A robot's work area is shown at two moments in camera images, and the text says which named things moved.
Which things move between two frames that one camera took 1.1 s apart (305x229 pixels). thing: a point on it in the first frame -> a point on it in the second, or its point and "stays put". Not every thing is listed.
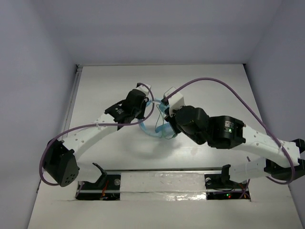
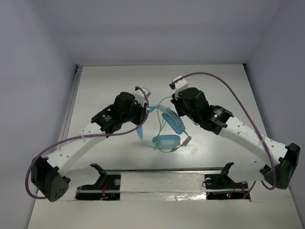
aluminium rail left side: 72,97 stays put
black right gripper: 171,120 -> 177,102
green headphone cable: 160,107 -> 158,131
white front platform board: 166,200 stays put
